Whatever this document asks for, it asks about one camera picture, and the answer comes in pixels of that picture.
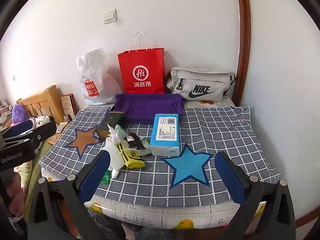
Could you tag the yellow green floral sheet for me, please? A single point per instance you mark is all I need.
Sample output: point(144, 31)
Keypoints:
point(37, 175)

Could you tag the patterned picture frame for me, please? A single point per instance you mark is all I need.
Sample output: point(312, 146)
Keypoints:
point(68, 107)

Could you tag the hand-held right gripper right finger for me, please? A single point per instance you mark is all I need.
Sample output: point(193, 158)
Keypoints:
point(228, 177)

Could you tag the dark box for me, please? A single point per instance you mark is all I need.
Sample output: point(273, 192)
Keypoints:
point(108, 125)

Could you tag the white light switch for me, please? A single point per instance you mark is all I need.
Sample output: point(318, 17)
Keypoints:
point(109, 16)

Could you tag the grey waist bag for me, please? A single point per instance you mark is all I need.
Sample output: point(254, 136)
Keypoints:
point(200, 85)

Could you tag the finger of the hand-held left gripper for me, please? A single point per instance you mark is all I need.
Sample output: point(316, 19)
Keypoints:
point(43, 132)

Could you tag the purple fabric storage bin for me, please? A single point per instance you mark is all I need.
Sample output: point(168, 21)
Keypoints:
point(147, 107)

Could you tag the blue tissue pack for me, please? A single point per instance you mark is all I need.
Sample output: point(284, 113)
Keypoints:
point(165, 135)

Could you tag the brown wooden door frame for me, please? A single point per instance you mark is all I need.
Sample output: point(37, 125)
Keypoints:
point(243, 42)

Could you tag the person's left hand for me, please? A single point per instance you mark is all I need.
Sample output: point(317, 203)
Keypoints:
point(15, 192)

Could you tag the red paper bag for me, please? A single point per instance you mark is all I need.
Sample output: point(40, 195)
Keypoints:
point(141, 75)

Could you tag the white plush toy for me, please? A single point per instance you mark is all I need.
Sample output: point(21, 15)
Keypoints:
point(115, 155)

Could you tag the purple plush toy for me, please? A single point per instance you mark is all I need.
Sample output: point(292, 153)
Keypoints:
point(18, 113)

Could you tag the light green packet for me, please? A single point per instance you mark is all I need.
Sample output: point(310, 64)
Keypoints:
point(122, 132)

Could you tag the white sponge block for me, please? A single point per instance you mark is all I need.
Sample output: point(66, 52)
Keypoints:
point(145, 148)

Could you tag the grey checked blanket with stars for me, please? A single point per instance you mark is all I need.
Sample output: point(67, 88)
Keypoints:
point(225, 135)

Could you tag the duck print bedsheet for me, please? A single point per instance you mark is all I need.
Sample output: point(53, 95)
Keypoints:
point(155, 216)

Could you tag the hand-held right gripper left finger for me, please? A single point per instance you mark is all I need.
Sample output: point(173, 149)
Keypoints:
point(96, 175)

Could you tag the white plastic bag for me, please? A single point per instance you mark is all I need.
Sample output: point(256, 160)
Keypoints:
point(97, 80)

